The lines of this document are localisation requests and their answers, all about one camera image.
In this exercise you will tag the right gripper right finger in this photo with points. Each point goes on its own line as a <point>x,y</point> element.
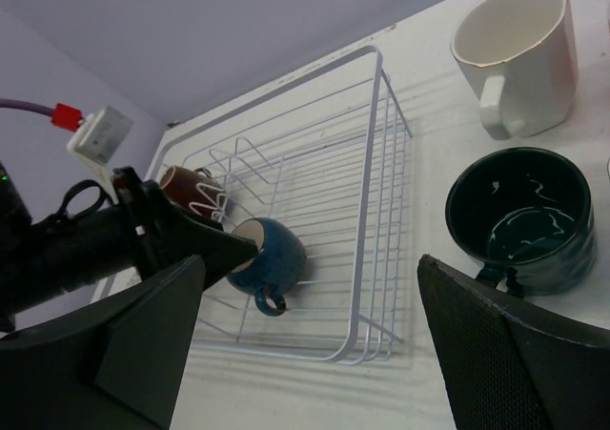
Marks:
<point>509,364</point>

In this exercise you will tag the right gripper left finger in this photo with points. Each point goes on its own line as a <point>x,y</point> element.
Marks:
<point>114,364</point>

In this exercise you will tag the brown cup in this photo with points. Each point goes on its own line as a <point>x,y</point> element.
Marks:
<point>195,190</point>

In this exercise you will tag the dark green mug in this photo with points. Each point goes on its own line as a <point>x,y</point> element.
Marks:
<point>526,215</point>

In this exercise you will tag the clear wire dish rack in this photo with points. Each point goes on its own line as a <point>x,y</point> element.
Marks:
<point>322,151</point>

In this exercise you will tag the white mug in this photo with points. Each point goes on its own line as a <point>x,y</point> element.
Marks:
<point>520,59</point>

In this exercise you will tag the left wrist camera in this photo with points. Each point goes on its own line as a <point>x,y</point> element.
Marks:
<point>97,140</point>

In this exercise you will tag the dark blue mug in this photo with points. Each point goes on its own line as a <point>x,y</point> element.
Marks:
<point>280,263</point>

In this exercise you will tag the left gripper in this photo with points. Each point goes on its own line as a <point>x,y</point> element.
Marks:
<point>66,252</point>

